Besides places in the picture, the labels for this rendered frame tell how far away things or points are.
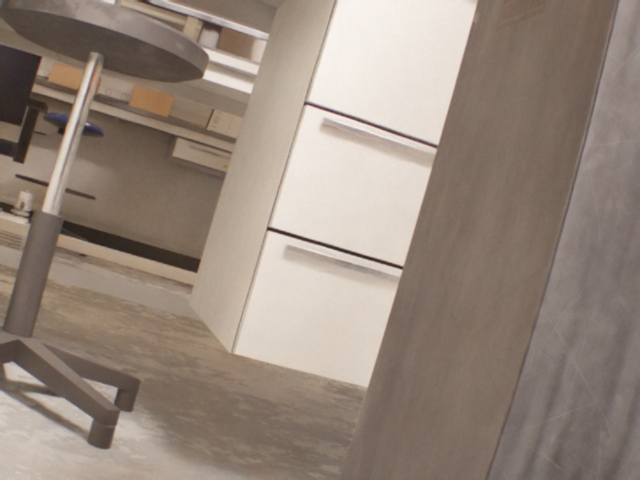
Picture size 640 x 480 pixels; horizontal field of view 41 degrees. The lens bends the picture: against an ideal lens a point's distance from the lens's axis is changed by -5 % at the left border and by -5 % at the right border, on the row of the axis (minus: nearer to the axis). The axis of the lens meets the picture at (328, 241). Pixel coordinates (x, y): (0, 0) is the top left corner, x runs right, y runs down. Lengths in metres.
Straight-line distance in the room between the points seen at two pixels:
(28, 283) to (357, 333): 0.52
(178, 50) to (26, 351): 0.52
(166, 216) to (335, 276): 4.65
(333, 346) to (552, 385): 0.79
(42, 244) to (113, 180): 4.45
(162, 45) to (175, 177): 4.59
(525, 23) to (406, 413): 0.28
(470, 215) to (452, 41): 0.74
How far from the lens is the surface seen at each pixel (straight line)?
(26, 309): 1.43
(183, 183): 5.88
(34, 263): 1.42
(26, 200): 3.41
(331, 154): 1.24
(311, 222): 1.23
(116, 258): 2.96
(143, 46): 1.30
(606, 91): 0.50
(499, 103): 0.62
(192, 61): 1.35
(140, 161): 5.86
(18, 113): 4.31
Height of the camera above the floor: 0.36
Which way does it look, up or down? 1 degrees up
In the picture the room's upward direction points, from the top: 16 degrees clockwise
